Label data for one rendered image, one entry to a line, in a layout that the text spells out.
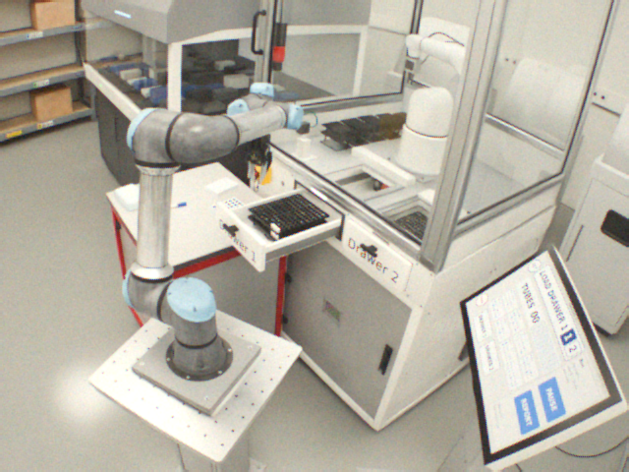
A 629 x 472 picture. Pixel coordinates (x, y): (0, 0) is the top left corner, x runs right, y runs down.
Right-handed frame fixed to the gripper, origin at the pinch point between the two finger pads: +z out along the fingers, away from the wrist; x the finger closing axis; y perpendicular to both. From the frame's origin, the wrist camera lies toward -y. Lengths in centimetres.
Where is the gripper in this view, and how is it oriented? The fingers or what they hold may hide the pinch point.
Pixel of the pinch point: (257, 178)
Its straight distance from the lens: 167.6
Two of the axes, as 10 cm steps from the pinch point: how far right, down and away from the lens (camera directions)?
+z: -1.0, 8.2, 5.6
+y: -1.3, 5.5, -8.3
